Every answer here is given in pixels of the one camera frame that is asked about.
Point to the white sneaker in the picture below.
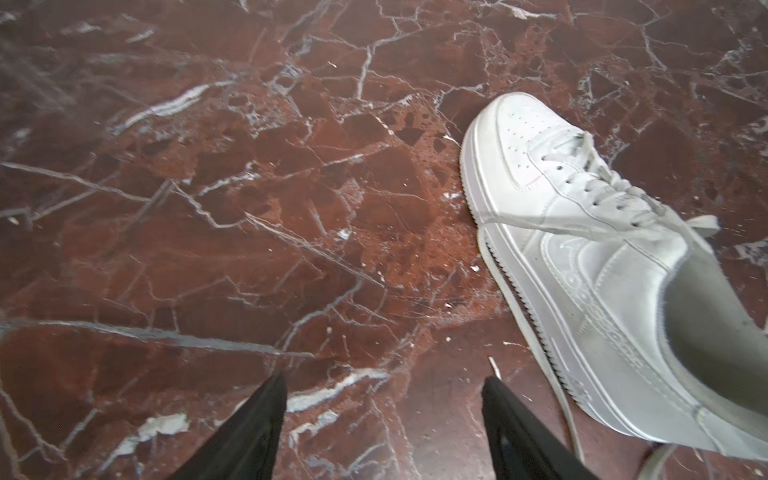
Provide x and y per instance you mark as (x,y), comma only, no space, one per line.
(712,343)

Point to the white shoelace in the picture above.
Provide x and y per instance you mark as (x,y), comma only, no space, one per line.
(583,259)

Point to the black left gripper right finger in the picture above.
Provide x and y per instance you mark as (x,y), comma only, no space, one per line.
(521,446)

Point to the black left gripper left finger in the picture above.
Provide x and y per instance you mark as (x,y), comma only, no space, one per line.
(246,445)

